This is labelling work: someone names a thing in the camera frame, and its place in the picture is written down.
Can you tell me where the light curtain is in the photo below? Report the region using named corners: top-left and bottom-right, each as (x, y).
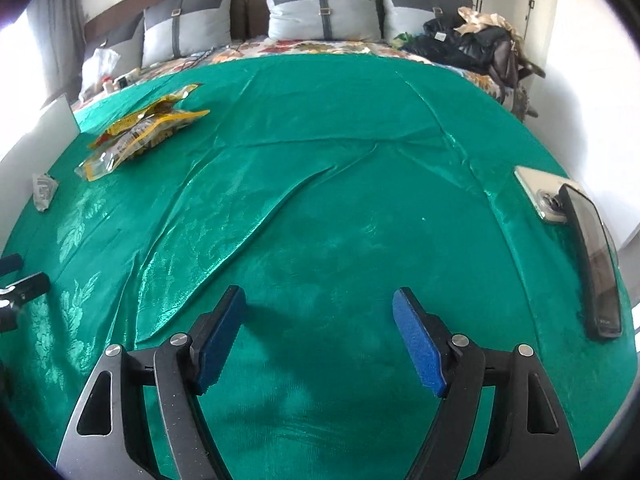
top-left (27, 0), bottom-right (87, 98)

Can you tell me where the small yellow snack packet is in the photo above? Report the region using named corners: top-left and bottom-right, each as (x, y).
top-left (97, 82), bottom-right (203, 137)

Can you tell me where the pale long printed snack packet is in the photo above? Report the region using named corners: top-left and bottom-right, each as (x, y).
top-left (31, 172), bottom-right (60, 212)

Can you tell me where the black screen device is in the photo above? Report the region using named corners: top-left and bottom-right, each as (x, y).
top-left (556, 183), bottom-right (624, 342)

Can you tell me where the beige phone with ring holder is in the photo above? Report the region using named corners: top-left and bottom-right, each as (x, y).
top-left (514, 165), bottom-right (570, 224)

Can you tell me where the large yellow snack packet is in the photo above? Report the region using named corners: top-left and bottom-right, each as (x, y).
top-left (74, 108), bottom-right (211, 182)

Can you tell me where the brown bag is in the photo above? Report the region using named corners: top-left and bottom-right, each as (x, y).
top-left (487, 35), bottom-right (531, 86)

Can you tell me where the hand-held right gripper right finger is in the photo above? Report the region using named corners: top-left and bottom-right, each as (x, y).
top-left (392, 287), bottom-right (583, 480)

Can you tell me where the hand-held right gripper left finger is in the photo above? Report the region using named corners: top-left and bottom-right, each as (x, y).
top-left (55, 285), bottom-right (247, 480)

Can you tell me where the black cable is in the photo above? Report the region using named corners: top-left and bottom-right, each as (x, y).
top-left (182, 49), bottom-right (223, 67)

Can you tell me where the floral bed sheet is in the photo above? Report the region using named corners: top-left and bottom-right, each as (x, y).
top-left (72, 35), bottom-right (531, 116)

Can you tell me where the pile of dark clothes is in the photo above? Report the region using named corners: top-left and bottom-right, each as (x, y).
top-left (400, 15), bottom-right (511, 73)

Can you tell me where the tan crumpled cloth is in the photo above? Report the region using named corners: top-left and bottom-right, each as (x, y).
top-left (457, 6), bottom-right (521, 36)

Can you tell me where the clear plastic bag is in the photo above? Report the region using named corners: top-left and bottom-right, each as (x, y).
top-left (81, 47), bottom-right (120, 98)

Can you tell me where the grey two-tone pillow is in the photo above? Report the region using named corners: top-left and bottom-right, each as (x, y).
top-left (82, 12), bottom-right (146, 91)
top-left (261, 0), bottom-right (378, 41)
top-left (377, 0), bottom-right (473, 43)
top-left (142, 0), bottom-right (237, 68)

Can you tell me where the green patterned bedspread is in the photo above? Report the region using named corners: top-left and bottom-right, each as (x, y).
top-left (0, 55), bottom-right (638, 480)

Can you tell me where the white storage box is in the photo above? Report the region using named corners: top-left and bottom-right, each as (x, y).
top-left (0, 92), bottom-right (81, 196)

